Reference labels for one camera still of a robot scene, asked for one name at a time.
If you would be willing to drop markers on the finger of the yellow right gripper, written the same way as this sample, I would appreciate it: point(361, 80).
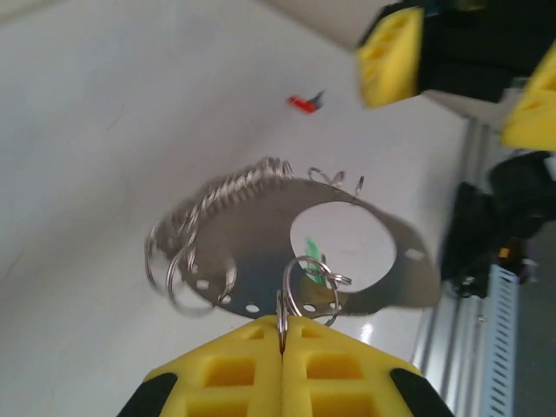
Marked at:
point(536, 113)
point(391, 56)

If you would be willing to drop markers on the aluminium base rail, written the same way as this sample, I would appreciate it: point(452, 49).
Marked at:
point(452, 347)

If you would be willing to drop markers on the red key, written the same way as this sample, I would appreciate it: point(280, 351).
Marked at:
point(299, 104)

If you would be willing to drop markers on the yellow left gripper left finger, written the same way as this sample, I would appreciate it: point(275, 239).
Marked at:
point(226, 373)

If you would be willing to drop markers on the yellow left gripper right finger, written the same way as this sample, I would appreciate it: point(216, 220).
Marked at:
point(339, 373)

